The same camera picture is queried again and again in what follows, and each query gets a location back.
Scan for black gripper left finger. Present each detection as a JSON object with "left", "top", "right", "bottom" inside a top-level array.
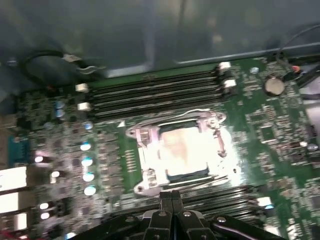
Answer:
[{"left": 98, "top": 190, "right": 173, "bottom": 240}]

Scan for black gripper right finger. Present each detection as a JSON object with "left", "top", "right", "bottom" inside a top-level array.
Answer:
[{"left": 172, "top": 190, "right": 282, "bottom": 240}]

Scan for metal wire locking lever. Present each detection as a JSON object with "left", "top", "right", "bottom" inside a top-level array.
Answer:
[
  {"left": 159, "top": 173, "right": 238, "bottom": 191},
  {"left": 146, "top": 107, "right": 226, "bottom": 126}
]

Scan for metal socket cover frame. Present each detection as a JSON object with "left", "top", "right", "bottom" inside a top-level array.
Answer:
[{"left": 134, "top": 117, "right": 238, "bottom": 191}]

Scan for silver CPU plate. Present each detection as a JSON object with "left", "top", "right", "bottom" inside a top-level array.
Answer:
[{"left": 159, "top": 122, "right": 210, "bottom": 179}]

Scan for CPU socket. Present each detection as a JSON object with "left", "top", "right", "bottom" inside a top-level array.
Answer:
[{"left": 126, "top": 109, "right": 241, "bottom": 201}]

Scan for RAM slot white clips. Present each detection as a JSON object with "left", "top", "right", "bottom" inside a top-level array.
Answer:
[
  {"left": 74, "top": 61, "right": 231, "bottom": 93},
  {"left": 76, "top": 79, "right": 238, "bottom": 111}
]

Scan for green motherboard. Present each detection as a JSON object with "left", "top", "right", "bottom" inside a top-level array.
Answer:
[{"left": 0, "top": 56, "right": 320, "bottom": 240}]

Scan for silver rear port block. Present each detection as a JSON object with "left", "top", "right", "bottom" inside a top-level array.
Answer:
[
  {"left": 0, "top": 212, "right": 28, "bottom": 232},
  {"left": 0, "top": 166, "right": 28, "bottom": 188}
]

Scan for blue rear port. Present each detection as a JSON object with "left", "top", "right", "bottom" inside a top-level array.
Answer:
[{"left": 7, "top": 136, "right": 32, "bottom": 167}]

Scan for silver coin battery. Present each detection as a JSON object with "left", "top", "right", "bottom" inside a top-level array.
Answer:
[{"left": 263, "top": 76, "right": 286, "bottom": 97}]

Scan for black PC case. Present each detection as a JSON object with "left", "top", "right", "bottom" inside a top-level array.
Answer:
[{"left": 0, "top": 0, "right": 320, "bottom": 111}]

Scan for fan cable white connector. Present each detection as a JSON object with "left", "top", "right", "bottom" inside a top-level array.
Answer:
[{"left": 23, "top": 49, "right": 107, "bottom": 76}]

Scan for black cable red connector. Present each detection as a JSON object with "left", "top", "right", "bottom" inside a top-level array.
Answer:
[{"left": 282, "top": 63, "right": 320, "bottom": 85}]

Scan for thin black wire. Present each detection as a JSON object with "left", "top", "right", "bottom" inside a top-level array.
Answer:
[{"left": 274, "top": 23, "right": 320, "bottom": 62}]

